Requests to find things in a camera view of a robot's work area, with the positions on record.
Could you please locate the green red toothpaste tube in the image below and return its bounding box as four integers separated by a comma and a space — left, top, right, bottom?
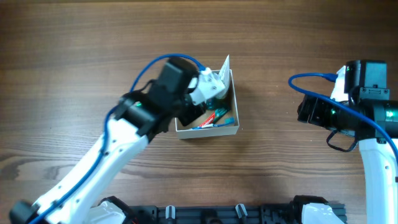
200, 108, 229, 127

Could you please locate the blue toothbrush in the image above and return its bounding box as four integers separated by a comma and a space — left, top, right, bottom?
192, 118, 235, 129

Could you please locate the white cream tube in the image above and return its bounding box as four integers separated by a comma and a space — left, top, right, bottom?
216, 55, 230, 99

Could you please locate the blue mouthwash bottle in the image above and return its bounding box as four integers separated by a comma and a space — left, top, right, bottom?
206, 98, 217, 110

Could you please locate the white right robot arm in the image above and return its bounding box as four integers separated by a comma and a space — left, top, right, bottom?
288, 60, 397, 223

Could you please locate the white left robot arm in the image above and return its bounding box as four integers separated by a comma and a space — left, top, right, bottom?
9, 54, 225, 223

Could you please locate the white cardboard box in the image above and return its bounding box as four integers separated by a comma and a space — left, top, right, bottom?
174, 69, 239, 139

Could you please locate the white wrist camera, right arm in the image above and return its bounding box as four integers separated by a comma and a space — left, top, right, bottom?
330, 65, 348, 102

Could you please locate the white wrist camera, arm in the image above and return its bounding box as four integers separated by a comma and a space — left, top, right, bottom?
330, 65, 348, 102
188, 68, 226, 105

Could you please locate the white wrist camera, left arm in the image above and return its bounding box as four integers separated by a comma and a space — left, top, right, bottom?
188, 68, 226, 105

